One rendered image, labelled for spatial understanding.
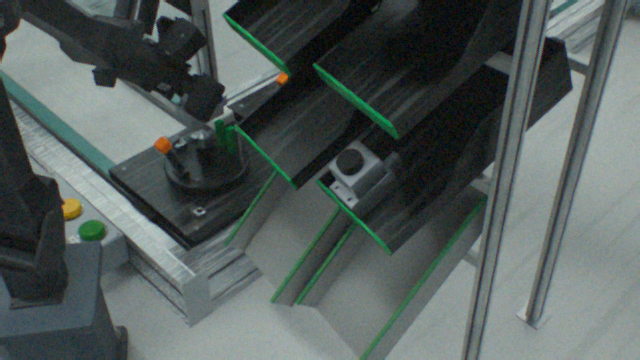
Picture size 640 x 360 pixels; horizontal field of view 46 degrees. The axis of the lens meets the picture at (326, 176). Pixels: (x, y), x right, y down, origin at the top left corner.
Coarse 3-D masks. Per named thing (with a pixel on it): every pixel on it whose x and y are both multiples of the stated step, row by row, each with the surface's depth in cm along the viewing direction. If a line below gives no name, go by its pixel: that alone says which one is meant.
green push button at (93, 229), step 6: (84, 222) 117; (90, 222) 118; (96, 222) 117; (102, 222) 118; (78, 228) 117; (84, 228) 117; (90, 228) 117; (96, 228) 116; (102, 228) 117; (84, 234) 116; (90, 234) 116; (96, 234) 116; (102, 234) 116; (90, 240) 116
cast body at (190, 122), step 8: (184, 96) 116; (224, 96) 121; (176, 104) 118; (224, 104) 122; (176, 112) 118; (184, 112) 116; (216, 112) 119; (224, 112) 120; (184, 120) 118; (192, 120) 116; (192, 128) 117
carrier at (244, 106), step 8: (264, 88) 145; (272, 88) 145; (248, 96) 143; (256, 96) 143; (264, 96) 143; (232, 104) 141; (240, 104) 141; (248, 104) 141; (256, 104) 141; (240, 112) 139; (248, 112) 139; (240, 120) 139
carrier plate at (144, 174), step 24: (120, 168) 128; (144, 168) 127; (264, 168) 127; (144, 192) 123; (168, 192) 123; (240, 192) 123; (168, 216) 119; (192, 216) 119; (216, 216) 118; (240, 216) 120; (192, 240) 115
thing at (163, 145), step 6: (162, 138) 117; (174, 138) 118; (156, 144) 116; (162, 144) 116; (168, 144) 117; (174, 144) 118; (162, 150) 116; (168, 150) 117; (168, 156) 118; (174, 156) 119; (174, 162) 120; (174, 168) 122; (180, 168) 121
